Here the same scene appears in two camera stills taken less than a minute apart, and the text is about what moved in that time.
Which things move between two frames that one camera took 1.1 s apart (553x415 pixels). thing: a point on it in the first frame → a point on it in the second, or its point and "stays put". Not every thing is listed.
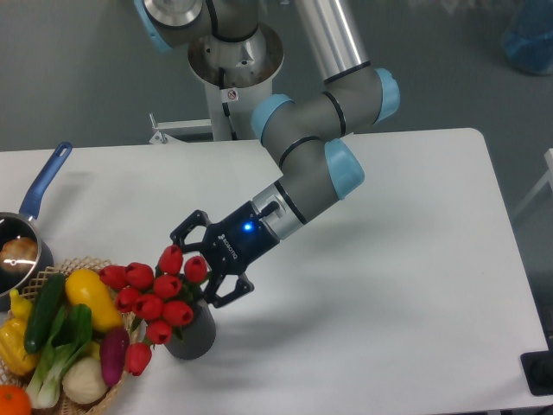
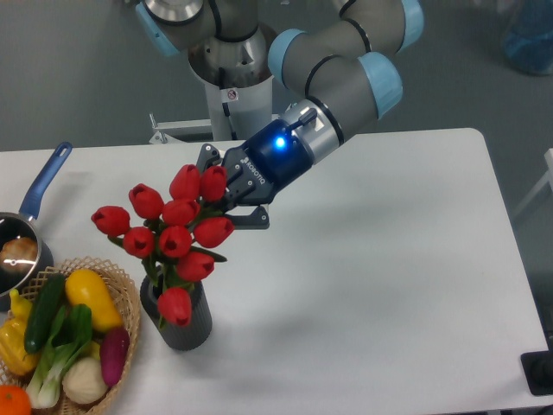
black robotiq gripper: x=232 y=245 → x=271 y=162
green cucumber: x=44 y=311 stays put
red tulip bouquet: x=158 y=302 → x=168 y=235
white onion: x=84 y=382 stays put
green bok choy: x=73 y=335 stays put
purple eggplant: x=113 y=351 stays put
